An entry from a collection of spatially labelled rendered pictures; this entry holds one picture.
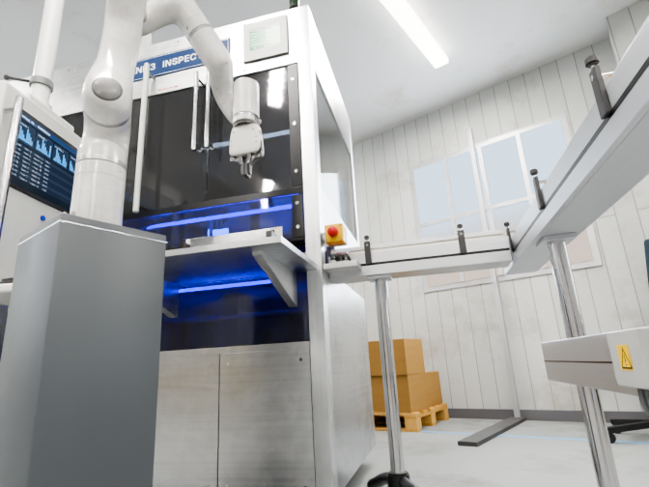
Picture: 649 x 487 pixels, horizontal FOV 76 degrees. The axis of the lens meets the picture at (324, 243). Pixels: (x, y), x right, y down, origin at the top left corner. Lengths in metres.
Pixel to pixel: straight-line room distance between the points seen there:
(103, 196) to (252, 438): 0.95
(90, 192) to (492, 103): 3.98
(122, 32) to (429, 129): 3.75
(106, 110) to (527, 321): 3.50
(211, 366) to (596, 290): 3.07
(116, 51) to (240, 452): 1.33
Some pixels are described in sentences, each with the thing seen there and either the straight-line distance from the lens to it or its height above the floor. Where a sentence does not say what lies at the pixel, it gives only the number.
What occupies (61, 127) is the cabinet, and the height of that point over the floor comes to 1.52.
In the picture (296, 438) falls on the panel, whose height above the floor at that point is 0.28.
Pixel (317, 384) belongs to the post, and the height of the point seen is 0.45.
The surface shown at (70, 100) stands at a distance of 2.61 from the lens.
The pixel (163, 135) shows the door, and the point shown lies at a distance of 2.13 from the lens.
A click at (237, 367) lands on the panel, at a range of 1.65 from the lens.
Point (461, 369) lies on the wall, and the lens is 4.16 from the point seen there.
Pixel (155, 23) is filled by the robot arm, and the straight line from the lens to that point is 1.60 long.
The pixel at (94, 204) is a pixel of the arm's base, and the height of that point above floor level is 0.92.
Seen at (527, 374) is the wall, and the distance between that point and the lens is 4.00.
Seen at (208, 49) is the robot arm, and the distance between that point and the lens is 1.50.
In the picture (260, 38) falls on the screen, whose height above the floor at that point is 1.96.
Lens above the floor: 0.52
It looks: 16 degrees up
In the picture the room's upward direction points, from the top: 3 degrees counter-clockwise
